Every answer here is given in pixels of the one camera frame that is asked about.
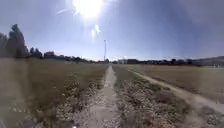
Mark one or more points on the dry yellow grass field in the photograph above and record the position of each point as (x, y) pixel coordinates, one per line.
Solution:
(193, 76)

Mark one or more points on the row of distant trees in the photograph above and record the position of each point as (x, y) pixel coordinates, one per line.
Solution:
(56, 56)

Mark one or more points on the tall thin pole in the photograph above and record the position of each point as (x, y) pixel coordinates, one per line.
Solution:
(104, 50)

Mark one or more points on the narrow pale dirt path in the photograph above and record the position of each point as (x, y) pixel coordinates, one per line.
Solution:
(106, 100)

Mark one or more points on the dry brown grass field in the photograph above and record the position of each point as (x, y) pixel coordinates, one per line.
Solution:
(43, 83)

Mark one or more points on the dark trees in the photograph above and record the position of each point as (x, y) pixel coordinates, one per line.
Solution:
(15, 43)

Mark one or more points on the row of distant buildings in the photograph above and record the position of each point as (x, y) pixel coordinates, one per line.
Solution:
(156, 61)

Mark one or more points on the pale dirt track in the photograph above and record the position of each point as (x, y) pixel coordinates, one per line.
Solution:
(190, 97)

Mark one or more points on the dry grass strip with gravel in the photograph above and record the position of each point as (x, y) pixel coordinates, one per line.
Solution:
(143, 100)

